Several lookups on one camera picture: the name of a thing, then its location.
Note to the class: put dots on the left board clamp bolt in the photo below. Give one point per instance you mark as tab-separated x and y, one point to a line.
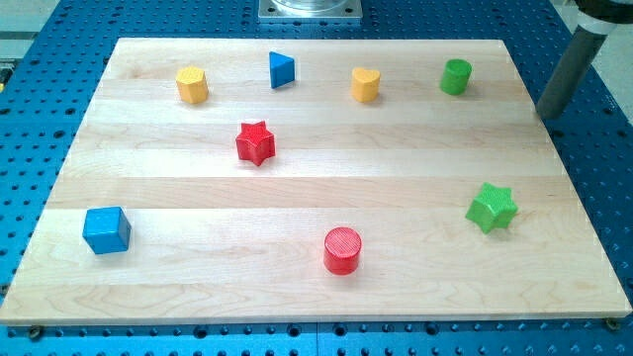
35	332

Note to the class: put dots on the red cylinder block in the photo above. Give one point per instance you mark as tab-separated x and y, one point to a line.
342	248

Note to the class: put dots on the blue triangle block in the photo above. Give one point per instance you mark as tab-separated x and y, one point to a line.
281	69

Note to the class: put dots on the yellow hexagon block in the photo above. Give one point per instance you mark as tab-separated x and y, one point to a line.
192	85

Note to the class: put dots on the wooden board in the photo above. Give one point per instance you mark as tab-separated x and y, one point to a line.
216	239

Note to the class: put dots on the yellow heart block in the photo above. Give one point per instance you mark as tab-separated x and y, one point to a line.
365	84

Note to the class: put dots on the red star block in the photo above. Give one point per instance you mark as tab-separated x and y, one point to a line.
255	143

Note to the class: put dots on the green cylinder block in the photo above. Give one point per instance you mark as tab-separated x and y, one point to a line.
455	76

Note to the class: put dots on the board clamp bolt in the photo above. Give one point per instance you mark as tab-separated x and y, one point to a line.
612	324
35	332

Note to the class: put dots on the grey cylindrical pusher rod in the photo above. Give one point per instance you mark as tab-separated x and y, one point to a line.
569	73

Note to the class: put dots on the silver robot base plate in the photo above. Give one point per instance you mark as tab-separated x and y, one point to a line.
298	10

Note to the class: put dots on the right board clamp bolt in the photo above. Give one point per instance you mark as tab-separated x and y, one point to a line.
612	324

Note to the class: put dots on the green star block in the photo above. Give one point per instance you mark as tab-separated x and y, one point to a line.
492	208

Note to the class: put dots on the blue cube block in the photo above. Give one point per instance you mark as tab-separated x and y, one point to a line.
107	230

